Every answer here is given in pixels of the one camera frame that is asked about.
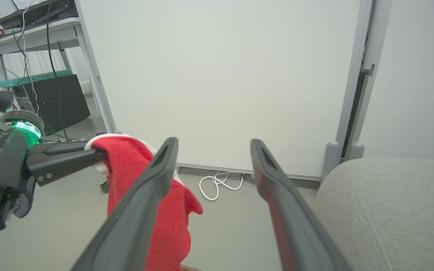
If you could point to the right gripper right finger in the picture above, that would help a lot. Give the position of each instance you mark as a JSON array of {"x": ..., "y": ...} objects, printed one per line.
[{"x": 300, "y": 233}]

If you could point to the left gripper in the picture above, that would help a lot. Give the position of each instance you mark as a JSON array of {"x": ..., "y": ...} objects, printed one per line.
[{"x": 9, "y": 169}]

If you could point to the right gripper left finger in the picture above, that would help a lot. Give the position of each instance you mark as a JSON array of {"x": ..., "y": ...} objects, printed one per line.
[{"x": 134, "y": 226}]

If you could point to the red fleece garment white trim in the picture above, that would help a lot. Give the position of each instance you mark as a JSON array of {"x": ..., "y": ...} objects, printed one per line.
[{"x": 171, "y": 233}]

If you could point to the black caster wheel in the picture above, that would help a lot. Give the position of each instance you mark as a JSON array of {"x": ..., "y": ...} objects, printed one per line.
[{"x": 105, "y": 187}]

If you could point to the black computer case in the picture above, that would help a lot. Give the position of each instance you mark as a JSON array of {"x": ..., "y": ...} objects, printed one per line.
[{"x": 66, "y": 101}]

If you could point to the grey partition foot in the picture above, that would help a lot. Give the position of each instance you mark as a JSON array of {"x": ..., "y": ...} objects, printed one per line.
[
  {"x": 355, "y": 150},
  {"x": 332, "y": 158}
]

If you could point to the teal flat box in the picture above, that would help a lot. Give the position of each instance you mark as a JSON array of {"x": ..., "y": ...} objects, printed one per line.
[{"x": 32, "y": 78}]

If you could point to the grey fabric sofa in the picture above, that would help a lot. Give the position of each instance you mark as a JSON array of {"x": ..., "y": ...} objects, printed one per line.
[{"x": 398, "y": 210}]

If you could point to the grey metal desk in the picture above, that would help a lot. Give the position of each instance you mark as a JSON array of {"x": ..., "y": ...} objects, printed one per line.
[{"x": 32, "y": 37}]

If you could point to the black flat device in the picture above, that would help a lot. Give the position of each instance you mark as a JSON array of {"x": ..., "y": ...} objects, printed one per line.
[{"x": 36, "y": 15}]

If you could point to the large white partition board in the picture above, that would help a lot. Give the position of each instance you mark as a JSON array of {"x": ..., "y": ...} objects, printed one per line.
[{"x": 220, "y": 75}]

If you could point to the narrow white partition board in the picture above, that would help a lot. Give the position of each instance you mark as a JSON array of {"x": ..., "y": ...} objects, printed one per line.
[{"x": 413, "y": 75}]

